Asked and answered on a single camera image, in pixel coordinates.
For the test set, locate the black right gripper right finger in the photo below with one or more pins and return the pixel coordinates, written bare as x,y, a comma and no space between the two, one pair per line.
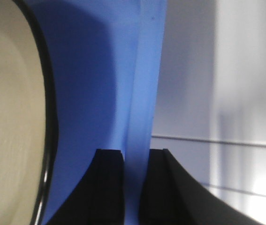
171,196

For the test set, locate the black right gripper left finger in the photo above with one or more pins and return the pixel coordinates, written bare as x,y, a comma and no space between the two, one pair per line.
90,193

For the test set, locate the tan plate with black rim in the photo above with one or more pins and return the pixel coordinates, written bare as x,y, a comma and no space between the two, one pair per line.
28,117

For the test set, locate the blue plastic tray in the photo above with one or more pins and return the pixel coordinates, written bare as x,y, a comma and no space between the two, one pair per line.
105,56

